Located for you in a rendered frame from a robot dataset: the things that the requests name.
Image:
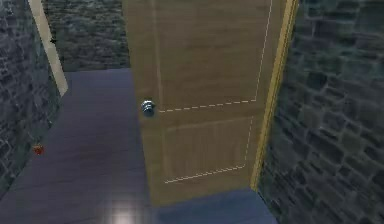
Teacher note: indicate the brown wooden room door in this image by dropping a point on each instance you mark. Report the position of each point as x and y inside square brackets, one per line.
[206, 83]

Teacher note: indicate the cream room door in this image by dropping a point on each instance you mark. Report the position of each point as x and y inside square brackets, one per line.
[48, 46]

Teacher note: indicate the small red round object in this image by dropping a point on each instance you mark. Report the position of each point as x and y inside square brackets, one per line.
[38, 149]

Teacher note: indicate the silver round door knob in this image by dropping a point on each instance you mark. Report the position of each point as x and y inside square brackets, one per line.
[148, 107]

